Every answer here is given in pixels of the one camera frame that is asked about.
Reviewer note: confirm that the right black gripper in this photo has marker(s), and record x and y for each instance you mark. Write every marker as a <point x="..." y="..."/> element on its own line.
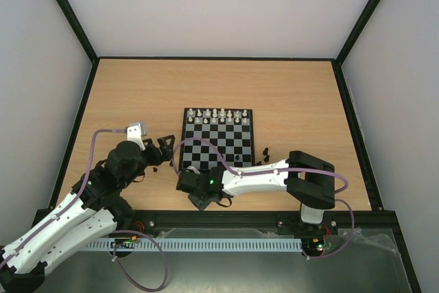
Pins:
<point x="187" y="184"/>

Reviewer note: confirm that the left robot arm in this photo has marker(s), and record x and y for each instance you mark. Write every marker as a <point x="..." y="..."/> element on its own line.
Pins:
<point x="94" y="208"/>

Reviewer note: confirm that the light blue slotted cable duct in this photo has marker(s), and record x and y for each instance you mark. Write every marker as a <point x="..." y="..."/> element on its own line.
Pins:
<point x="288" y="245"/>

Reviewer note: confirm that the black and silver chessboard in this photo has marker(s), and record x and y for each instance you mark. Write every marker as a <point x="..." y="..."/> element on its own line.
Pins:
<point x="209" y="140"/>

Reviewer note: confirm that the right circuit board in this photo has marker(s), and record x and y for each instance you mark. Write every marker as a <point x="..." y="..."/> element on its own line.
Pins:
<point x="321" y="243"/>

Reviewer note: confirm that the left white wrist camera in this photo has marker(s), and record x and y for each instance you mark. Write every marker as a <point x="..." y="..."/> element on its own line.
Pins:
<point x="135" y="133"/>

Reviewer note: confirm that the circuit board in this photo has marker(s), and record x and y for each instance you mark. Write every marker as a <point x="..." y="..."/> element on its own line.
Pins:
<point x="125" y="243"/>
<point x="321" y="243"/>

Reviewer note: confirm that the left circuit board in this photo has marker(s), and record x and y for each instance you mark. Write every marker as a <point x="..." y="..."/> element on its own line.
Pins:
<point x="125" y="243"/>

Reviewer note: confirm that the black aluminium front rail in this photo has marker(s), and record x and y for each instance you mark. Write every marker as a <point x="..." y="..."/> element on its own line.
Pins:
<point x="283" y="222"/>

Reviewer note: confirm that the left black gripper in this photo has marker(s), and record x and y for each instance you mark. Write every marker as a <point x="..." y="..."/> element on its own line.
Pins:
<point x="167" y="153"/>

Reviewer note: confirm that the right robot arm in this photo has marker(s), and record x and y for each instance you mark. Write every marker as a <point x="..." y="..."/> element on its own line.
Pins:
<point x="308" y="179"/>

